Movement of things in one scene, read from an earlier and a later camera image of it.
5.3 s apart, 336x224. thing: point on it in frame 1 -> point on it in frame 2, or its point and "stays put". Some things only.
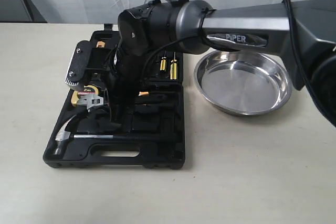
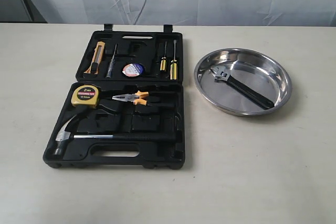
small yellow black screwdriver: [163, 63] stays put
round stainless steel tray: [243, 83] stays put
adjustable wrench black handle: [90, 100] -> [222, 74]
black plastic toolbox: [153, 135] stays put
